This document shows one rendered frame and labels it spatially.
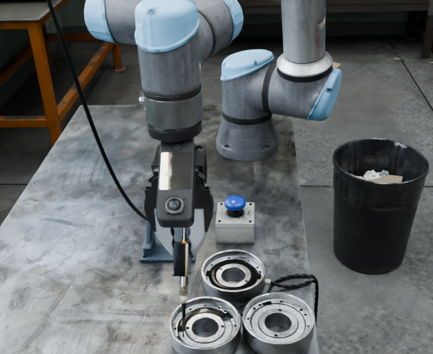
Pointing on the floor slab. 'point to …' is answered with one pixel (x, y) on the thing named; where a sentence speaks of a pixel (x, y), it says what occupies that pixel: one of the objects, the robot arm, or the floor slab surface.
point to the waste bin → (375, 203)
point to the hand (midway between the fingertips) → (182, 251)
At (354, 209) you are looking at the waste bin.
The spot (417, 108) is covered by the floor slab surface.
